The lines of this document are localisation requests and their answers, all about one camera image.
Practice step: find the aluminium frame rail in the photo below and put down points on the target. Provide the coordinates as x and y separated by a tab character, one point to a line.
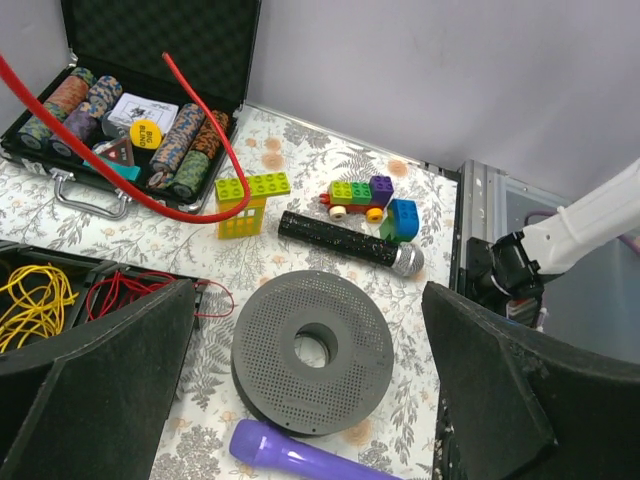
489	205

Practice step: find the black compartment cable box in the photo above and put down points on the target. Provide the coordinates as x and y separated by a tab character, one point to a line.
88	315

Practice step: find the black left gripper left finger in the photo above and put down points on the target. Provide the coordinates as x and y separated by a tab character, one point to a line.
91	402

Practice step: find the blue green brick block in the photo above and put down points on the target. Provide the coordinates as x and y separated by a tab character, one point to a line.
402	221

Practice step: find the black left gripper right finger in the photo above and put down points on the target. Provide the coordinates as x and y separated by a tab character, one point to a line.
524	405

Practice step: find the yellow big blind button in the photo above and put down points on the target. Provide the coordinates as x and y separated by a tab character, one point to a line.
145	134

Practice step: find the black poker chip case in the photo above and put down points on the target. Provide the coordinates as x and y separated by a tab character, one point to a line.
212	43

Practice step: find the black glitter microphone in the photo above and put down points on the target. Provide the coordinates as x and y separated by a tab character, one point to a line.
405	259

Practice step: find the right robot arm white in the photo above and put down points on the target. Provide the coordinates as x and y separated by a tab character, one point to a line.
519	264

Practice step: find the grey perforated cable spool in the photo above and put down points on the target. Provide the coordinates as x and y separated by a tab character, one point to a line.
312	354

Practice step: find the white card deck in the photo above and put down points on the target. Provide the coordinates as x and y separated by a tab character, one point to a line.
131	108

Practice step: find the floral patterned table mat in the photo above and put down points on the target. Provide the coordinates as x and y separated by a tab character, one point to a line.
399	436

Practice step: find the colourful brick toy train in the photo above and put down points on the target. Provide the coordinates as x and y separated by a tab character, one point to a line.
368	198

